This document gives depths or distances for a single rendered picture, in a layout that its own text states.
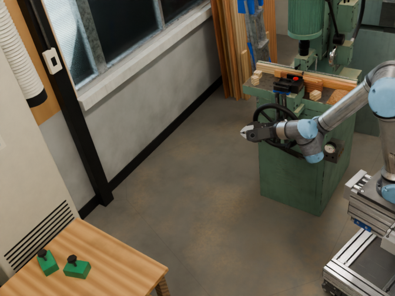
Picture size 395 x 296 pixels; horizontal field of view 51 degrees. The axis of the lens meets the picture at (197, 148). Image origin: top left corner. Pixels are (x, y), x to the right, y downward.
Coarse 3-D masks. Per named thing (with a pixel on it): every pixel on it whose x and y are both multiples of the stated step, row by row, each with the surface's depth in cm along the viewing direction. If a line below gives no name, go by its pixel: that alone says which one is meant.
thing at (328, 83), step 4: (276, 72) 246; (292, 72) 242; (276, 76) 248; (312, 76) 236; (324, 80) 231; (328, 80) 231; (332, 80) 230; (324, 84) 233; (328, 84) 231; (332, 84) 230; (336, 84) 228; (340, 84) 227; (344, 84) 226; (348, 84) 226; (352, 84) 225; (332, 88) 231; (336, 88) 230; (340, 88) 228; (344, 88) 227; (348, 88) 226; (352, 88) 224
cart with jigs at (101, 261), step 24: (72, 240) 220; (96, 240) 218; (48, 264) 204; (72, 264) 202; (96, 264) 206; (120, 264) 204; (144, 264) 202; (0, 288) 202; (24, 288) 201; (48, 288) 199; (72, 288) 197; (96, 288) 196; (120, 288) 194; (144, 288) 192
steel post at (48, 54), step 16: (16, 0) 214; (32, 0) 213; (32, 16) 217; (32, 32) 224; (48, 32) 228; (48, 48) 229; (48, 64) 231; (64, 64) 243; (64, 80) 246; (64, 96) 249; (64, 112) 258; (80, 112) 263; (80, 128) 267; (80, 144) 272; (96, 160) 288; (96, 176) 292; (96, 192) 302
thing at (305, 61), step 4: (312, 48) 234; (312, 52) 231; (296, 56) 230; (300, 56) 229; (304, 56) 228; (308, 56) 228; (312, 56) 232; (296, 60) 229; (300, 60) 228; (304, 60) 226; (308, 60) 227; (312, 60) 234; (296, 64) 230; (304, 64) 228; (308, 64) 230; (300, 68) 231; (304, 68) 229
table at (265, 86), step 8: (264, 72) 254; (248, 80) 249; (264, 80) 247; (272, 80) 246; (248, 88) 245; (256, 88) 242; (264, 88) 240; (272, 88) 239; (328, 88) 232; (264, 96) 242; (304, 96) 229; (328, 96) 226; (304, 104) 229; (312, 104) 226; (320, 104) 223; (328, 104) 221; (280, 112) 230; (296, 112) 224
